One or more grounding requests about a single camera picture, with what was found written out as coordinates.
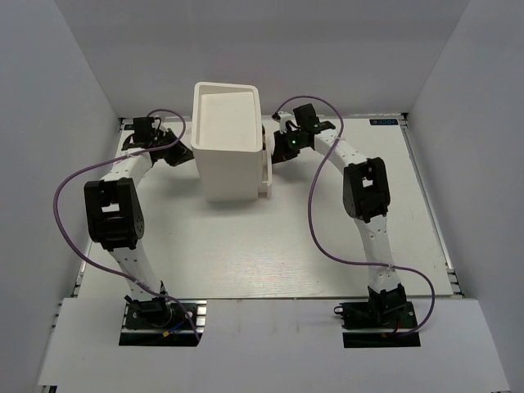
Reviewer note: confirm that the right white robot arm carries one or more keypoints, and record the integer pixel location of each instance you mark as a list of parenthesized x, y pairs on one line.
[(365, 190)]

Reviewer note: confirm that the white bottom drawer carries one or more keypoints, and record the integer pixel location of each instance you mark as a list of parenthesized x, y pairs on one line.
[(265, 186)]

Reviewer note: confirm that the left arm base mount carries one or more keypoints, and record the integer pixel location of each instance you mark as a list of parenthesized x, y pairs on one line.
[(160, 323)]

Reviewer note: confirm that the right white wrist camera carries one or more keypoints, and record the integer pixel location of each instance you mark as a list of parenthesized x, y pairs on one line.
[(282, 117)]

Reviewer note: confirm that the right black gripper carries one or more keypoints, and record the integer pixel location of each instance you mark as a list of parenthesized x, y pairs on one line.
[(280, 152)]

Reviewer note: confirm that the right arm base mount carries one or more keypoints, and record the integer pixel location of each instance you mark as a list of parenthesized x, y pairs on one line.
[(361, 330)]

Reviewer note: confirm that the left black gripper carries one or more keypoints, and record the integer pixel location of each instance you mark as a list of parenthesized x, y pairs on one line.
[(182, 155)]

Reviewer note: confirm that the white drawer cabinet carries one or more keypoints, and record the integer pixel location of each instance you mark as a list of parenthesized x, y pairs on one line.
[(227, 141)]

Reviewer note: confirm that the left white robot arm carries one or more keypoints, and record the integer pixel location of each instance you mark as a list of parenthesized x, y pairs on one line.
[(114, 215)]

